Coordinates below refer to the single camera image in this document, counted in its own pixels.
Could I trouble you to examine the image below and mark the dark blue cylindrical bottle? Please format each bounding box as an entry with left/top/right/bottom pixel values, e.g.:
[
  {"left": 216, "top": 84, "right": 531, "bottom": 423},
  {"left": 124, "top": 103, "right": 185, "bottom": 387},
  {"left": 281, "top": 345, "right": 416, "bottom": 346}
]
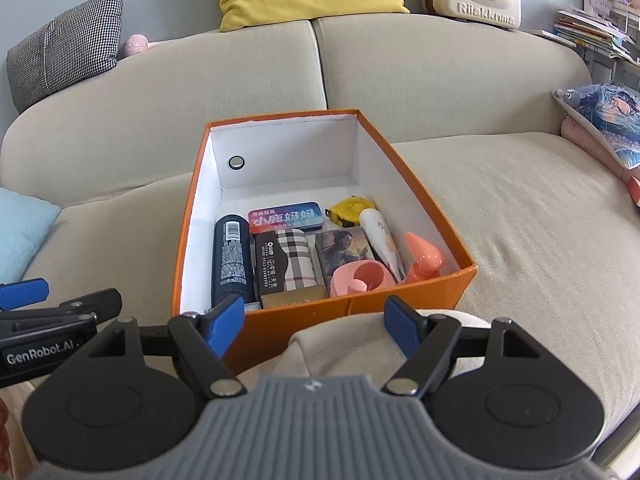
[{"left": 212, "top": 214, "right": 256, "bottom": 306}]

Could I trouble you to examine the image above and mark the orange cone toy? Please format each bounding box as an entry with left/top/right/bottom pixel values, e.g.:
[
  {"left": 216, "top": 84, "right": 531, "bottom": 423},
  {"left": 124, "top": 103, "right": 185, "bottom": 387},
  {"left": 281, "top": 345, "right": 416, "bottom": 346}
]
[{"left": 400, "top": 232, "right": 445, "bottom": 285}]

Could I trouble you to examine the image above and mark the white tube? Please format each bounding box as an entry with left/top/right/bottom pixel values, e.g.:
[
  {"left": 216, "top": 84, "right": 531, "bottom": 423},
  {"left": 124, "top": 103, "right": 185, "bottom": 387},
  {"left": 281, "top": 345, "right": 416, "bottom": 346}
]
[{"left": 359, "top": 208, "right": 406, "bottom": 282}]

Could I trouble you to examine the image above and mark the plaid pattern box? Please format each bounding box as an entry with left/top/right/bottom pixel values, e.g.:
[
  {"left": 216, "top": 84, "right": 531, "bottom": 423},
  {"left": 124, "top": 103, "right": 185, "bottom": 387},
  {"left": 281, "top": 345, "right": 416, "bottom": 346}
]
[{"left": 255, "top": 229, "right": 319, "bottom": 296}]

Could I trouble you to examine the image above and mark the dark illustrated card box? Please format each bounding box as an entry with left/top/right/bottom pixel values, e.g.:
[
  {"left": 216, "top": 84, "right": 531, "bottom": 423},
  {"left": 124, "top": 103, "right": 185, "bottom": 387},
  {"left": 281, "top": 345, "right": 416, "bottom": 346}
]
[{"left": 314, "top": 226, "right": 374, "bottom": 287}]

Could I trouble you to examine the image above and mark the yellow tape measure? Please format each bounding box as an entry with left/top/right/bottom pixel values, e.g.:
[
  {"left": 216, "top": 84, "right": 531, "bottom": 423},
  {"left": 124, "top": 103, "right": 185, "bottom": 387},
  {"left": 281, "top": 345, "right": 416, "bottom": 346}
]
[{"left": 324, "top": 195, "right": 375, "bottom": 228}]

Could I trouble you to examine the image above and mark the colourful floss tin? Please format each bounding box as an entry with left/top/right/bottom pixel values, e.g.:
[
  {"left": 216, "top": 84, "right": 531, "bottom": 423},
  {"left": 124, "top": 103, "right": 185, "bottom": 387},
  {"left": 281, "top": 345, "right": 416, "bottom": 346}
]
[{"left": 247, "top": 202, "right": 324, "bottom": 235}]

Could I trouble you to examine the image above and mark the light blue cushion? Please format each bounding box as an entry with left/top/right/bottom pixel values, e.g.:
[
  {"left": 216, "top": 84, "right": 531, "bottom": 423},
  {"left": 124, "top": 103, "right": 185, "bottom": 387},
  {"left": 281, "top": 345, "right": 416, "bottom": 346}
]
[{"left": 0, "top": 188, "right": 62, "bottom": 284}]

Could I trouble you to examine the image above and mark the orange cardboard box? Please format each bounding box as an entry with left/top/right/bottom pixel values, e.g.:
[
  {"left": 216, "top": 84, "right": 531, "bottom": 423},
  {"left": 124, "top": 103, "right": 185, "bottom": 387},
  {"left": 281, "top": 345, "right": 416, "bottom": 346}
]
[{"left": 170, "top": 107, "right": 480, "bottom": 377}]

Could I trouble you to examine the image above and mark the beige sofa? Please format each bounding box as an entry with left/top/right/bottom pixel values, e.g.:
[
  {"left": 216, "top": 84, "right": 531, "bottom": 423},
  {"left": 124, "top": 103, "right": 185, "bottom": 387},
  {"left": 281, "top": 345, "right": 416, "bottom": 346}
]
[{"left": 1, "top": 14, "right": 639, "bottom": 431}]

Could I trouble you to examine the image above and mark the pink folded blanket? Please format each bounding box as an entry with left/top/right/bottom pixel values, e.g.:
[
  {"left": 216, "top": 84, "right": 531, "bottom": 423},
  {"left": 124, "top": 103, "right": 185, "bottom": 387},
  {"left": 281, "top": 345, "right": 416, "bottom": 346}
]
[{"left": 561, "top": 116, "right": 639, "bottom": 184}]

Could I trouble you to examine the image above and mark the grey checked cushion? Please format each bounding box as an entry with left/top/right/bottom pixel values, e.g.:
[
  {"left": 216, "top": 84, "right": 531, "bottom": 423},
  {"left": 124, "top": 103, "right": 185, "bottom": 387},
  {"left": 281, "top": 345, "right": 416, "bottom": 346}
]
[{"left": 6, "top": 0, "right": 124, "bottom": 113}]

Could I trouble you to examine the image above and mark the pink plush toy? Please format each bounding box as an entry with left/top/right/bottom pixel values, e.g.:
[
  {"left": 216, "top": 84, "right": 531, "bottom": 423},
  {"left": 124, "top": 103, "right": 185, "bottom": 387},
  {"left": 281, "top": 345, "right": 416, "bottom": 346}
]
[{"left": 118, "top": 34, "right": 150, "bottom": 58}]

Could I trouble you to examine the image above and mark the anime print pillow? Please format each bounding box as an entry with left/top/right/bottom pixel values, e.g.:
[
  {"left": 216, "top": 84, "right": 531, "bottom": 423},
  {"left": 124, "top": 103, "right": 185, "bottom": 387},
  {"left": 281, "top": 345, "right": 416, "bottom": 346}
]
[{"left": 551, "top": 84, "right": 639, "bottom": 170}]

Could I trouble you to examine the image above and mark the stack of books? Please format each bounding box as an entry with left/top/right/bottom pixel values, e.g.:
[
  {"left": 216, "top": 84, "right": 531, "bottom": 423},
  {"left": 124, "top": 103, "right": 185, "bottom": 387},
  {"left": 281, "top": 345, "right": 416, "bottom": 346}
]
[{"left": 553, "top": 10, "right": 639, "bottom": 63}]

